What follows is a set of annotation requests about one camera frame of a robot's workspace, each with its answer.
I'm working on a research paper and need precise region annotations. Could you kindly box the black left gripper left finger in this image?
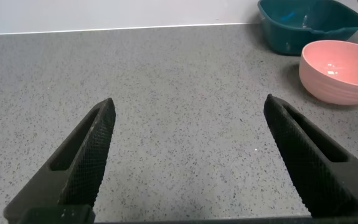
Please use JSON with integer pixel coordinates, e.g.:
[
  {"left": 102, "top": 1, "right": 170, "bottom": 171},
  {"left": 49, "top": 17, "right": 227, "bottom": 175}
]
[{"left": 3, "top": 97, "right": 116, "bottom": 224}]

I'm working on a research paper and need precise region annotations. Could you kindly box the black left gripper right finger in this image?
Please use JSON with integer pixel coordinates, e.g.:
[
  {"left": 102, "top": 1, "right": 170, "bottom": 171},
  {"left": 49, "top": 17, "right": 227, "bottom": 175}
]
[{"left": 263, "top": 93, "right": 358, "bottom": 218}]

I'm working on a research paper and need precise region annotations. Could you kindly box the pink round bowl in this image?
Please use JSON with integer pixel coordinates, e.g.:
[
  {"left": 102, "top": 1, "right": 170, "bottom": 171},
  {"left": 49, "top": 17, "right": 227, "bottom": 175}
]
[{"left": 298, "top": 39, "right": 358, "bottom": 106}]

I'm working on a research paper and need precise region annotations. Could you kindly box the teal square plastic basin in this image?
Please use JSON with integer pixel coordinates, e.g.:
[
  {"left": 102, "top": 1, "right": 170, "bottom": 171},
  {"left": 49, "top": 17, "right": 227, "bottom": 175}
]
[{"left": 257, "top": 0, "right": 358, "bottom": 57}]

